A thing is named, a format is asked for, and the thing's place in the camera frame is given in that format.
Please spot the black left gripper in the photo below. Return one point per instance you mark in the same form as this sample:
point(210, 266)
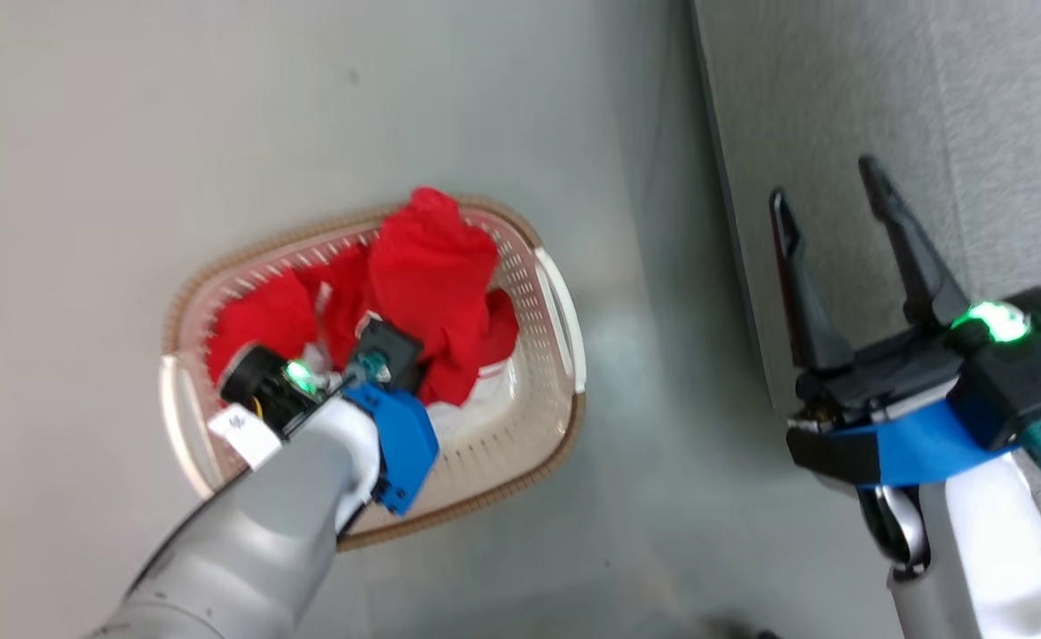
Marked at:
point(263, 382)

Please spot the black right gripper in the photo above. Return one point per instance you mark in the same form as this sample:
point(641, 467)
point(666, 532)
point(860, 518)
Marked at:
point(848, 399)

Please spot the red clothing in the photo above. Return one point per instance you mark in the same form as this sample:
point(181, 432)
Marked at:
point(431, 266)

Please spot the white clothing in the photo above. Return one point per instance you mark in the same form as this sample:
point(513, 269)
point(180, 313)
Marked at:
point(485, 399)

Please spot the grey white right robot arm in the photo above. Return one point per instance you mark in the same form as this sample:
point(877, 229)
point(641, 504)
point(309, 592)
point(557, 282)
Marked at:
point(999, 550)

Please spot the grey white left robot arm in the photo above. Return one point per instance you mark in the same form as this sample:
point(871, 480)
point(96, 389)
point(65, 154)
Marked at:
point(254, 541)

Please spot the beige perforated laundry basket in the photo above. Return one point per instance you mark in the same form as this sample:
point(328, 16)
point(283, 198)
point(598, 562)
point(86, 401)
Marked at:
point(520, 444)

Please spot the grey fabric sofa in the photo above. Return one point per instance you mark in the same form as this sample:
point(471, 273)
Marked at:
point(839, 89)

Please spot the left wrist camera blue mount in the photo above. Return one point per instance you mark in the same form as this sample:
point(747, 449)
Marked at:
point(400, 444)

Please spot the wrist camera blue mount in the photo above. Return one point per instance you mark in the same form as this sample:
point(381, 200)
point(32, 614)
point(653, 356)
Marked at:
point(400, 444)
point(1017, 390)

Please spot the right wrist camera blue mount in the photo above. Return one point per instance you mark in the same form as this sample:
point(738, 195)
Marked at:
point(1017, 390)

